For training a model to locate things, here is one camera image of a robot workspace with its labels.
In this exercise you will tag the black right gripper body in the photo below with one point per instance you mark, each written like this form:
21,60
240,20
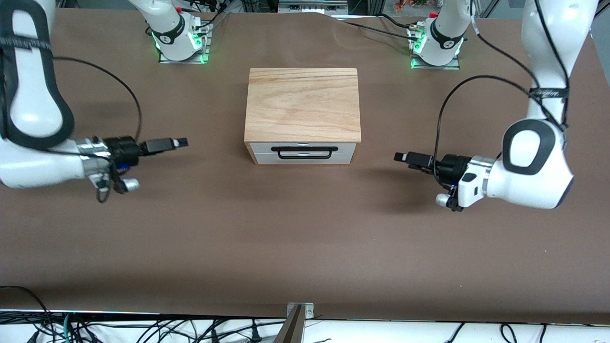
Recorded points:
122,148

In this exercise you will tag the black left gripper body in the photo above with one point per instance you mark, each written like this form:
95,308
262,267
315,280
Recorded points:
452,166

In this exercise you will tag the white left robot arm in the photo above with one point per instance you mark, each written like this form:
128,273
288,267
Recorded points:
533,181

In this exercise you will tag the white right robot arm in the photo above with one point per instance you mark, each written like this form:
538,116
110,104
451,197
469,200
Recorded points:
28,71

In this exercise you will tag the wooden drawer cabinet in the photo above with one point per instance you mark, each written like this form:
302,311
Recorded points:
302,105

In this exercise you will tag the brown paper table cover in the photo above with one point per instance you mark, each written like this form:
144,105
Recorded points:
305,238

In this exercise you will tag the grey metal equipment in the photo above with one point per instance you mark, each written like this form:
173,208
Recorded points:
312,5

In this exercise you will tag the small metal bracket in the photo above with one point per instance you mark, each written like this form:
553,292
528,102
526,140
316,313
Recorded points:
310,312

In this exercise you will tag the grey camera mount pole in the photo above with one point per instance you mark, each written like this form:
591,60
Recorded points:
291,331

